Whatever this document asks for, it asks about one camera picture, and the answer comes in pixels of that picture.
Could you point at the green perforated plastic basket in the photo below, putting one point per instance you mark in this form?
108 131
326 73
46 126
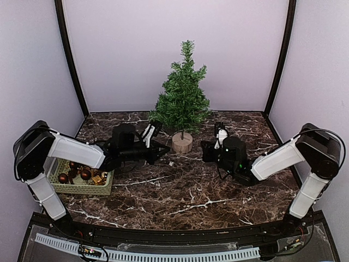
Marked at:
80 186

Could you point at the right black frame post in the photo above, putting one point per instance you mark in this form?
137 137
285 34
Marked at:
282 56

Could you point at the left black frame post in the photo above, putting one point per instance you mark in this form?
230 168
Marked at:
69 56

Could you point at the black frame post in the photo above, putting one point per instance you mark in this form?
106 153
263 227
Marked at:
282 56
69 56

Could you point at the brown ball ornament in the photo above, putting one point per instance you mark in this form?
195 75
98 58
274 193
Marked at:
63 178
85 174
73 165

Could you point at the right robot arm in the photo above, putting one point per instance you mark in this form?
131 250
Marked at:
323 151

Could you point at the black front rail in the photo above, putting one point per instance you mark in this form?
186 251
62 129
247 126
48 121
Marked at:
262 234

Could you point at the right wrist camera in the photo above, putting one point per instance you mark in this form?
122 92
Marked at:
220 134

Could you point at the gold gift box ornament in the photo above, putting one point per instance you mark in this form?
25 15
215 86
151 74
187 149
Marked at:
97 180

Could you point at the round wooden tree base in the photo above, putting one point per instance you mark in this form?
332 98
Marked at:
182 142

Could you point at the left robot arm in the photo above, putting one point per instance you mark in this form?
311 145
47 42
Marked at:
39 146

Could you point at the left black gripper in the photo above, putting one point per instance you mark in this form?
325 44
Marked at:
155 152

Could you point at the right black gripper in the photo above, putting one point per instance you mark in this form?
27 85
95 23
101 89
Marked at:
207 150

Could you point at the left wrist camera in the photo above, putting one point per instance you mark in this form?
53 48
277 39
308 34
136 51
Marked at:
151 130

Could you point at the white slotted cable duct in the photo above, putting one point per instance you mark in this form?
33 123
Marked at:
133 252

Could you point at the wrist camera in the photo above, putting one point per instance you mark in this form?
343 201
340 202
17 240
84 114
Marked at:
220 134
151 130

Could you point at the small green christmas tree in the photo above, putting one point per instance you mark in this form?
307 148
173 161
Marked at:
183 105

